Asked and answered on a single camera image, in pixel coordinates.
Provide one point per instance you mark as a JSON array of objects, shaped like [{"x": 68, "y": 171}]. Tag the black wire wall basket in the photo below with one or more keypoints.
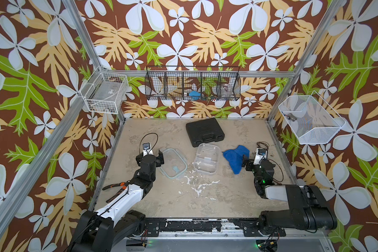
[{"x": 176, "y": 82}]

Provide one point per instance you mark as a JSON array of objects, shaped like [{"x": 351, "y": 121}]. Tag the blue microfiber cloth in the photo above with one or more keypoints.
[{"x": 235, "y": 158}]

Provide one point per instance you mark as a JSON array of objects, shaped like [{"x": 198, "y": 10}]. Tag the black plastic tool case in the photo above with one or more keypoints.
[{"x": 204, "y": 131}]

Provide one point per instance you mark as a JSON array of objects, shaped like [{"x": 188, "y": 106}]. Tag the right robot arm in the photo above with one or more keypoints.
[{"x": 308, "y": 210}]

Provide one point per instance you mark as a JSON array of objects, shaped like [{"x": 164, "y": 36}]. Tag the white wire basket left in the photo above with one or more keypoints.
[{"x": 104, "y": 91}]

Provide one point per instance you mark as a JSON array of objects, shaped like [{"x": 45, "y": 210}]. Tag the orange handled pliers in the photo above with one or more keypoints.
[{"x": 115, "y": 187}]

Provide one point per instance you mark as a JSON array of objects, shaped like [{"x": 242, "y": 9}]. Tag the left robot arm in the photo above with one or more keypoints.
[{"x": 98, "y": 231}]

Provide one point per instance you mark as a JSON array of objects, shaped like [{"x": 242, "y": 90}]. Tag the blue item in basket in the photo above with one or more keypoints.
[{"x": 195, "y": 95}]

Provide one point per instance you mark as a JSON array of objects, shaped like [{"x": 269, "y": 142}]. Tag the white mesh basket right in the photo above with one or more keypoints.
[{"x": 317, "y": 123}]

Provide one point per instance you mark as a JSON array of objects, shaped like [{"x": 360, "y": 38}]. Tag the clear lunch box container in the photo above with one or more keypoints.
[{"x": 207, "y": 159}]

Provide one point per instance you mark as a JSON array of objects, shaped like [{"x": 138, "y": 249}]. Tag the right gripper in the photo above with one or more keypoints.
[{"x": 244, "y": 162}]

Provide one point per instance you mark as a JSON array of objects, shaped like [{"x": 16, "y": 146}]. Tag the teal-rimmed lunch box lid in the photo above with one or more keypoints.
[{"x": 175, "y": 163}]

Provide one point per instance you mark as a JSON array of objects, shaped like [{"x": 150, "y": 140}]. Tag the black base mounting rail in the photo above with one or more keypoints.
[{"x": 249, "y": 227}]

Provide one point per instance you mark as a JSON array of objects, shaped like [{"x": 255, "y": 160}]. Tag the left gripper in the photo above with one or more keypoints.
[{"x": 159, "y": 159}]

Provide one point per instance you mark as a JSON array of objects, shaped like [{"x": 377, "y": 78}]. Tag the black yellow charger box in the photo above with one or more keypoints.
[{"x": 263, "y": 146}]

